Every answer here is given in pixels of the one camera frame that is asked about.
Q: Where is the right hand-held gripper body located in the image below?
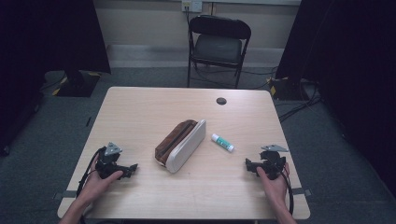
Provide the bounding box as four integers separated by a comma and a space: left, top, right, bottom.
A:
257, 144, 290, 181

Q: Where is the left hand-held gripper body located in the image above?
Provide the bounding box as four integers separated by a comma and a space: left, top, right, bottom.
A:
94, 142, 129, 180

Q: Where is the white and green glue stick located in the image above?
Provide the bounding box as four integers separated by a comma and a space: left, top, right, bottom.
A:
211, 133, 235, 153

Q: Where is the brown and white pencil case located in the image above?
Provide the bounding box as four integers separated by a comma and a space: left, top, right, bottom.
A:
154, 119, 207, 175

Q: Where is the person's right hand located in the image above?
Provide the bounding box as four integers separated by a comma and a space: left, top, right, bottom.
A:
256, 161, 290, 207

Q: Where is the person's left hand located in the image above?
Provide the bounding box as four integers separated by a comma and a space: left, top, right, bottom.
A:
77, 155, 124, 204

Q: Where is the black stand base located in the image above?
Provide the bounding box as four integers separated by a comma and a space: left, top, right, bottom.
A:
55, 70, 101, 98
268, 77, 316, 101

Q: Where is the black folding chair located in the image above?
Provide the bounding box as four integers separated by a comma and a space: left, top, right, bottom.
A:
187, 14, 252, 90

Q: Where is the black curtain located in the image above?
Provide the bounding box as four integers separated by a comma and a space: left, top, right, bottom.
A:
275, 0, 396, 197

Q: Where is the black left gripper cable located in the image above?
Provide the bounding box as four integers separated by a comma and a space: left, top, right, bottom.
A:
76, 147, 106, 224

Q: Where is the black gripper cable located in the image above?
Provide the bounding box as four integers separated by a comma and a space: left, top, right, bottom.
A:
76, 147, 106, 224
279, 164, 295, 217

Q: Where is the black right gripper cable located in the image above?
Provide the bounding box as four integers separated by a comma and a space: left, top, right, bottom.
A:
279, 164, 295, 217

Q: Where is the grey table strap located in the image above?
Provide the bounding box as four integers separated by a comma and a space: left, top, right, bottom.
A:
52, 189, 78, 201
291, 188, 312, 197

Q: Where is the white wall socket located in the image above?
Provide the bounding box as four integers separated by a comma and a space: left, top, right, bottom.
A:
181, 0, 204, 14

